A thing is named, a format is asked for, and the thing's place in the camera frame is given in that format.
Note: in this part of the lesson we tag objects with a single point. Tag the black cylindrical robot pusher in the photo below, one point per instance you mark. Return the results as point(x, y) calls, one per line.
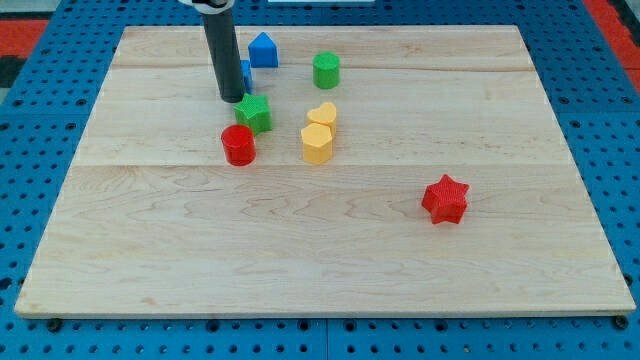
point(221, 38)

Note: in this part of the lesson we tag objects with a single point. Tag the yellow heart block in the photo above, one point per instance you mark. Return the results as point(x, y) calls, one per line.
point(325, 114)

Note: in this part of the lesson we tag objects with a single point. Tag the blue triangle block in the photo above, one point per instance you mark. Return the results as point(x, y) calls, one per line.
point(263, 52)

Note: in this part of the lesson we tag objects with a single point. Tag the yellow hexagon block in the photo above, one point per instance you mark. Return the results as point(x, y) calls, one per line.
point(317, 143)

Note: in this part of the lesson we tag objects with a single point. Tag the green star block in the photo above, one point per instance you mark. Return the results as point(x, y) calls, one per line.
point(254, 112)

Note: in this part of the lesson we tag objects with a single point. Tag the red cylinder block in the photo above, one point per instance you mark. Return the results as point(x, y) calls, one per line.
point(238, 144)

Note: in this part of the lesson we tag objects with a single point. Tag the green cylinder block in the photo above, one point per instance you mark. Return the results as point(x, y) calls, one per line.
point(326, 70)

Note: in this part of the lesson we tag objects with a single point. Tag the blue cube block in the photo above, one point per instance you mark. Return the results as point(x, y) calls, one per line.
point(247, 75)

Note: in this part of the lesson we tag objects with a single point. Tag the light wooden board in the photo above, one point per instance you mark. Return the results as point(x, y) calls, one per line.
point(152, 222)

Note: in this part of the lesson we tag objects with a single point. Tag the red star block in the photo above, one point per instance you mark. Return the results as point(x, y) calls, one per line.
point(446, 200)

